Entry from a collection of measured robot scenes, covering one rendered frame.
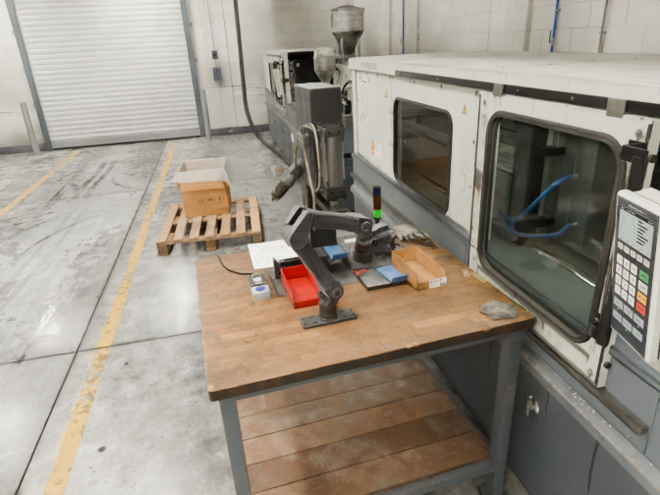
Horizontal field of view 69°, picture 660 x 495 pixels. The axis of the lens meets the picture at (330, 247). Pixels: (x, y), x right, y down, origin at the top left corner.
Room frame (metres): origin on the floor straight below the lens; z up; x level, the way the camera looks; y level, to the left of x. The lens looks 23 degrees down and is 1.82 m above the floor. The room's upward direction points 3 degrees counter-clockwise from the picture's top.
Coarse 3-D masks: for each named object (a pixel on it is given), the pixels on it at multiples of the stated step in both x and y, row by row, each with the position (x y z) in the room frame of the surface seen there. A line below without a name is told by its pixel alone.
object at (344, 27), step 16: (336, 16) 6.63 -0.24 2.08; (352, 16) 6.57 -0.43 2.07; (336, 32) 6.64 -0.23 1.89; (352, 32) 6.58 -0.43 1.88; (320, 48) 6.38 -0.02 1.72; (352, 48) 6.70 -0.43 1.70; (320, 64) 6.33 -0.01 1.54; (336, 64) 6.85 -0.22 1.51; (320, 80) 6.44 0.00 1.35; (336, 80) 6.79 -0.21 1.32
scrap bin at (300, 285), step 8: (288, 272) 1.80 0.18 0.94; (296, 272) 1.81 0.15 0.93; (304, 272) 1.82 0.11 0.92; (288, 280) 1.79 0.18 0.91; (296, 280) 1.79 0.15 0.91; (304, 280) 1.78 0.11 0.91; (312, 280) 1.74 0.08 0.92; (288, 288) 1.65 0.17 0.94; (296, 288) 1.72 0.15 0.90; (304, 288) 1.71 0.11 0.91; (312, 288) 1.71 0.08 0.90; (296, 296) 1.65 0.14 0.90; (304, 296) 1.65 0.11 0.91; (312, 296) 1.64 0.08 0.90; (296, 304) 1.56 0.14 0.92; (304, 304) 1.57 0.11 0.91; (312, 304) 1.57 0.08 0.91
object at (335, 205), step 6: (318, 198) 2.01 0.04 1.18; (324, 198) 2.05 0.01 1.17; (318, 204) 2.00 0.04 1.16; (324, 204) 1.93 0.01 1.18; (330, 204) 1.90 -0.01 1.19; (336, 204) 1.89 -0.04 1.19; (342, 204) 1.91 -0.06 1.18; (324, 210) 1.91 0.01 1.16; (330, 210) 1.85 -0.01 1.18; (336, 210) 1.84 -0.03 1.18; (342, 210) 1.85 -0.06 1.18; (348, 210) 1.95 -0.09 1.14; (318, 228) 1.83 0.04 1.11
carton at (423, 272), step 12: (396, 252) 1.89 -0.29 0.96; (408, 252) 1.91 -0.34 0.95; (420, 252) 1.88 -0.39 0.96; (396, 264) 1.84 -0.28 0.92; (408, 264) 1.88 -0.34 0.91; (420, 264) 1.87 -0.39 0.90; (432, 264) 1.77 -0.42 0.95; (408, 276) 1.73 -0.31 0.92; (420, 276) 1.76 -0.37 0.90; (432, 276) 1.75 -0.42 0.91; (444, 276) 1.68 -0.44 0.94; (420, 288) 1.66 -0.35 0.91
